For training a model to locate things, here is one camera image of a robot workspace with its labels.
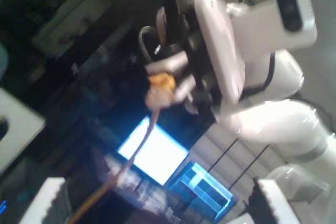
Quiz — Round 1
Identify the yellow network cable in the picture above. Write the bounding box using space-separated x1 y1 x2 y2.
68 73 177 224

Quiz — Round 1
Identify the white board with hole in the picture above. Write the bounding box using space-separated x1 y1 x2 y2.
0 87 47 175

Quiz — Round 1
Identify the bright rectangular screen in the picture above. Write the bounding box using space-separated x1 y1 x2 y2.
117 115 190 187

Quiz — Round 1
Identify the clear plastic box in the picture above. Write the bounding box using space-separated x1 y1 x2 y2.
167 162 235 221

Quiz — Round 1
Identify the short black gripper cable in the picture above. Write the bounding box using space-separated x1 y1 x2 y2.
243 52 277 97

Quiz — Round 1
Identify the gripper camera bar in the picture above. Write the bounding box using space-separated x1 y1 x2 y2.
230 0 318 57

